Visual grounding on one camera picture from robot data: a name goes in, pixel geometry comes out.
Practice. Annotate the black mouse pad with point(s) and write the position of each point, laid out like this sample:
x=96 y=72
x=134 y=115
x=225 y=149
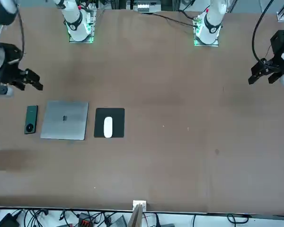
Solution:
x=118 y=123

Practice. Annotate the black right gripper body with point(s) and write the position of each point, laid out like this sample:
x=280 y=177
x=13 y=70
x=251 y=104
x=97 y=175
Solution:
x=11 y=56

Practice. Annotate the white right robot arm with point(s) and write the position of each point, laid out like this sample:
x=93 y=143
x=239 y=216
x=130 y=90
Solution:
x=73 y=14

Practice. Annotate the white table edge bracket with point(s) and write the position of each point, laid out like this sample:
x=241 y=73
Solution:
x=139 y=203

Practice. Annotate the black device with red parts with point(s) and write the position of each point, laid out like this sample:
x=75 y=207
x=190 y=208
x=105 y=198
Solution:
x=85 y=221

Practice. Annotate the dark green model phone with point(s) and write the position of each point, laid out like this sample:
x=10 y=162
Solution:
x=31 y=118

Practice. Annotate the black power adapter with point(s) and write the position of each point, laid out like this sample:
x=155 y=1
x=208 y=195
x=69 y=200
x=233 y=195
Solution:
x=7 y=220

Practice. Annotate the silver closed laptop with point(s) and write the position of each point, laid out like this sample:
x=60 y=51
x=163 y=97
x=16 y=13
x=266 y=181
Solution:
x=61 y=127

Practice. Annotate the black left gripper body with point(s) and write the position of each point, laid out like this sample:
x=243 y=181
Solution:
x=279 y=43

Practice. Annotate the white computer mouse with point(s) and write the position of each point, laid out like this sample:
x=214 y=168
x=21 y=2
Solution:
x=108 y=127

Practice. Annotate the white power strip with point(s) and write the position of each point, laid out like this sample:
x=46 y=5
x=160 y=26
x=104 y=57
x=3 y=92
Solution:
x=143 y=7

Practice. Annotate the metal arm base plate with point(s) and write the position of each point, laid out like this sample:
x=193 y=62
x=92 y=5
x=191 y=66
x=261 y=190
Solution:
x=196 y=42
x=91 y=35

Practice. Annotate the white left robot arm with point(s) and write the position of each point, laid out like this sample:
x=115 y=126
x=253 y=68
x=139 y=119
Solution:
x=213 y=14

